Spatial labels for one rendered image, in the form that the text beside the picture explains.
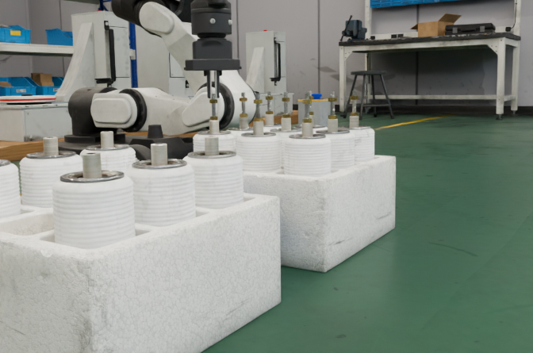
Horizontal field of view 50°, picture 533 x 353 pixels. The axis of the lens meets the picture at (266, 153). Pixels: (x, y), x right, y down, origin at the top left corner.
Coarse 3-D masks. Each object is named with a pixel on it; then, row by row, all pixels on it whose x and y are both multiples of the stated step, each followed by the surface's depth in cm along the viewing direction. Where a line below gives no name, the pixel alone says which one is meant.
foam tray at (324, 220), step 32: (384, 160) 134; (256, 192) 116; (288, 192) 112; (320, 192) 108; (352, 192) 119; (384, 192) 135; (288, 224) 113; (320, 224) 109; (352, 224) 120; (384, 224) 136; (288, 256) 114; (320, 256) 110
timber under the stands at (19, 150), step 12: (264, 120) 462; (276, 120) 477; (132, 132) 347; (144, 132) 355; (192, 132) 391; (0, 144) 286; (12, 144) 285; (24, 144) 288; (36, 144) 294; (0, 156) 278; (12, 156) 283; (24, 156) 288
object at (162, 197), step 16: (128, 176) 78; (144, 176) 76; (160, 176) 76; (176, 176) 77; (192, 176) 80; (144, 192) 77; (160, 192) 76; (176, 192) 77; (192, 192) 80; (144, 208) 77; (160, 208) 77; (176, 208) 77; (192, 208) 80; (160, 224) 77
